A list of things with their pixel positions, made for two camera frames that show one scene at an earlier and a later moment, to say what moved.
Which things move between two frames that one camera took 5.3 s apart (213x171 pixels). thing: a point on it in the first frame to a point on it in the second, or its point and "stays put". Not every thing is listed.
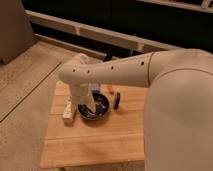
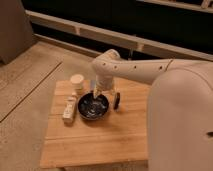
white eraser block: x=69 y=110 stays put
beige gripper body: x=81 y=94 to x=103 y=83
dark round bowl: x=102 y=106 stays put
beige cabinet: x=16 y=32 stays put
